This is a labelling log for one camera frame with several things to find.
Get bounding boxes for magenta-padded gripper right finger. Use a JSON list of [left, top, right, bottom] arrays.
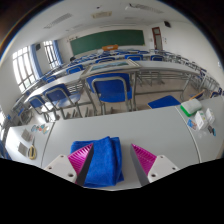
[[128, 143, 181, 187]]

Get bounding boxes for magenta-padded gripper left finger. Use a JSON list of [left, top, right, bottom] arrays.
[[42, 143, 95, 187]]

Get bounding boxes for blue terry towel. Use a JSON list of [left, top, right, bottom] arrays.
[[69, 135, 125, 189]]

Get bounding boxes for small blue printed card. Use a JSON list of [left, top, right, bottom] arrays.
[[186, 118, 198, 131]]

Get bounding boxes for small white carton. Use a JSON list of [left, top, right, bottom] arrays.
[[204, 107, 216, 126], [194, 110, 208, 131]]

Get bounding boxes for blue metal-framed chair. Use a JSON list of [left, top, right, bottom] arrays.
[[27, 94, 56, 123], [85, 72, 134, 116], [147, 95, 182, 110], [42, 83, 83, 119]]

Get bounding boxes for green and white box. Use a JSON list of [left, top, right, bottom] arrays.
[[179, 98, 203, 118]]

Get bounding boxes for grey long classroom desk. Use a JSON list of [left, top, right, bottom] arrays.
[[19, 70, 88, 104]]

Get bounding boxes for group of blue chairs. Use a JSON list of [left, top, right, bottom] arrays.
[[39, 49, 223, 99]]

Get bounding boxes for rows of grey desks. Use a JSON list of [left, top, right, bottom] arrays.
[[49, 48, 214, 88]]

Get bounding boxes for large bright window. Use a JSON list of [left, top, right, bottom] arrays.
[[11, 45, 36, 94]]

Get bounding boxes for blue curtain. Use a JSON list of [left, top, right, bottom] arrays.
[[53, 39, 64, 66], [29, 43, 44, 79]]

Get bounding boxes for narrow bright window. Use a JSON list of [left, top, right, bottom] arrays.
[[43, 40, 58, 69]]

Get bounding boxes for grey desk with glass top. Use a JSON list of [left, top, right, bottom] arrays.
[[79, 59, 142, 81]]

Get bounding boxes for orange lectern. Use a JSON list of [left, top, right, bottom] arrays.
[[101, 44, 120, 52]]

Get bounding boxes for red-brown door with window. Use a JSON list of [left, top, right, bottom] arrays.
[[151, 26, 164, 51]]

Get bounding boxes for green blackboard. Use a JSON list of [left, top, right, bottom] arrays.
[[69, 29, 146, 57]]

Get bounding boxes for group of ceiling lights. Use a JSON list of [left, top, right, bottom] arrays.
[[43, 2, 164, 29]]

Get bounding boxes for yellow-handled scissors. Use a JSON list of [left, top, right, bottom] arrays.
[[27, 136, 38, 160]]

